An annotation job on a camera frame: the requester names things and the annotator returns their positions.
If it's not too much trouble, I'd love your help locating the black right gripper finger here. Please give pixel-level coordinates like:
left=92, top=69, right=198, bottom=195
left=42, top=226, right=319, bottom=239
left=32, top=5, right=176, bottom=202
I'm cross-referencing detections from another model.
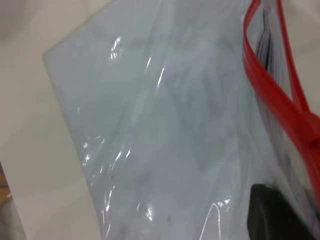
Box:
left=245, top=183, right=320, bottom=240

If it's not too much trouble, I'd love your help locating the transparent bag with red zip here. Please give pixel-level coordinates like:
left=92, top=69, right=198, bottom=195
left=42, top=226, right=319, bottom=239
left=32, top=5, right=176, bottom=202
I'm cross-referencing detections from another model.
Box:
left=41, top=0, right=320, bottom=240

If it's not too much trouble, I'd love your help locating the white paper stack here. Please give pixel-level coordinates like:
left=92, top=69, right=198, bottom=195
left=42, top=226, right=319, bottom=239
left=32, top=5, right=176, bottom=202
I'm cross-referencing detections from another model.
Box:
left=42, top=0, right=320, bottom=240

